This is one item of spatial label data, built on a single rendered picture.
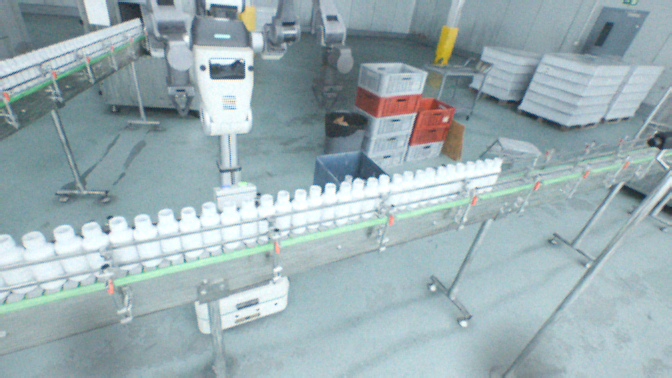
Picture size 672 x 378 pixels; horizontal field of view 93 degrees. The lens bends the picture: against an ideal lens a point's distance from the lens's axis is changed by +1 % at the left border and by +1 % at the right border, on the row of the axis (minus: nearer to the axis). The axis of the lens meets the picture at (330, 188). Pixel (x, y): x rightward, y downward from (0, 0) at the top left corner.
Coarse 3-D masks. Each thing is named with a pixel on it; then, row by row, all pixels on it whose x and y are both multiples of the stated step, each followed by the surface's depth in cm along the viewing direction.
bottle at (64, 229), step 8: (56, 232) 81; (64, 232) 83; (72, 232) 82; (64, 240) 81; (72, 240) 83; (80, 240) 84; (56, 248) 81; (64, 248) 81; (72, 248) 82; (80, 248) 84; (64, 264) 84; (72, 264) 84; (80, 264) 86; (88, 264) 88; (72, 272) 85; (80, 280) 88
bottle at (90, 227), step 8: (88, 224) 84; (96, 224) 84; (88, 232) 82; (96, 232) 83; (88, 240) 83; (96, 240) 84; (104, 240) 85; (88, 248) 83; (96, 248) 84; (88, 256) 85; (96, 256) 85; (96, 264) 86; (96, 272) 88
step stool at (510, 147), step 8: (488, 144) 428; (504, 144) 380; (512, 144) 383; (520, 144) 386; (528, 144) 390; (496, 152) 410; (504, 152) 412; (512, 152) 415; (520, 152) 418; (528, 152) 373; (536, 152) 372; (536, 160) 377
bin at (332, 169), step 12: (324, 156) 181; (336, 156) 185; (348, 156) 189; (360, 156) 193; (324, 168) 170; (336, 168) 190; (348, 168) 194; (360, 168) 196; (372, 168) 184; (324, 180) 173; (336, 180) 160
